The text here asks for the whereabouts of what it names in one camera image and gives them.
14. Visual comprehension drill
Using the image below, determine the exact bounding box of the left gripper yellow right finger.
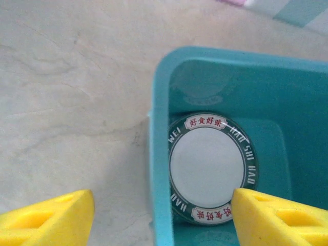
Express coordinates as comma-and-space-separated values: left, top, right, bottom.
231, 188, 328, 246

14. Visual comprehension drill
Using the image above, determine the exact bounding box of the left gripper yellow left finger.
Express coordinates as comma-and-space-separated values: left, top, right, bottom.
0, 189, 96, 246

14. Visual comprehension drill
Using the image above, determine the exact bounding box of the white plate lettered dark rim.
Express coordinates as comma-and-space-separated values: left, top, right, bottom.
168, 110, 260, 226

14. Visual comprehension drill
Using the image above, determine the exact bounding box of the teal plastic bin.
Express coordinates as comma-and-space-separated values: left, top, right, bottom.
147, 45, 328, 246

